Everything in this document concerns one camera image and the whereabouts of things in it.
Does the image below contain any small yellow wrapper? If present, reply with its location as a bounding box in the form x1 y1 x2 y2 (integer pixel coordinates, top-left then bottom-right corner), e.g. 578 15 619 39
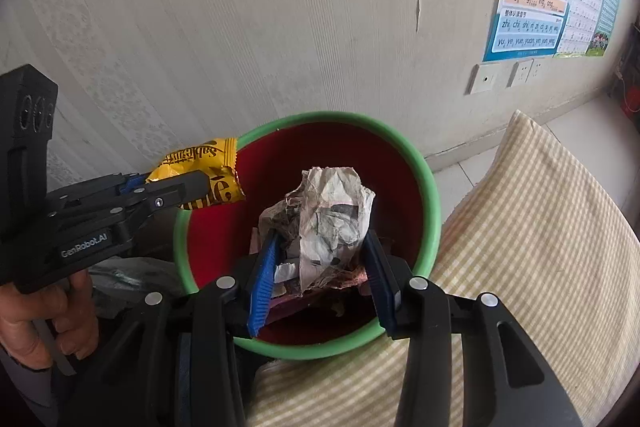
146 138 245 210

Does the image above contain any pink white wrapper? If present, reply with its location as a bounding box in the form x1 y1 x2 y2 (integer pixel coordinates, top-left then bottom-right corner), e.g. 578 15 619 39
258 167 375 296

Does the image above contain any person's left hand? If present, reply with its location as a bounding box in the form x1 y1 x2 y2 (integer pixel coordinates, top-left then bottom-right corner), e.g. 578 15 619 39
1 270 99 369

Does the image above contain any red bin with green rim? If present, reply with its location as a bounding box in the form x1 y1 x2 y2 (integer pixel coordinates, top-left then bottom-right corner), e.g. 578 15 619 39
174 112 442 361

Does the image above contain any checkered beige table cushion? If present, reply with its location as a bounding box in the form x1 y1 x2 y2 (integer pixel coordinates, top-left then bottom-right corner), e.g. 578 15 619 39
247 112 639 426

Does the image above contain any small red bucket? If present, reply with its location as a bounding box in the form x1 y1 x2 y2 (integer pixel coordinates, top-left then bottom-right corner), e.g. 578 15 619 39
620 86 640 120

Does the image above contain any white single wall outlet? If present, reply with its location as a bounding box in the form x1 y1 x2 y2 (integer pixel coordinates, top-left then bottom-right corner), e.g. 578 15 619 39
466 62 502 94

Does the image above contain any white double wall socket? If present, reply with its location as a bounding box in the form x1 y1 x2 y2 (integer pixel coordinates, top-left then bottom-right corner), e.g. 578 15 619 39
508 58 546 88

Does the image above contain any green chart wall poster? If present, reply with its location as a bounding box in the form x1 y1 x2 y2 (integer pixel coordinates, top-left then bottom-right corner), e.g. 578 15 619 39
586 0 620 56

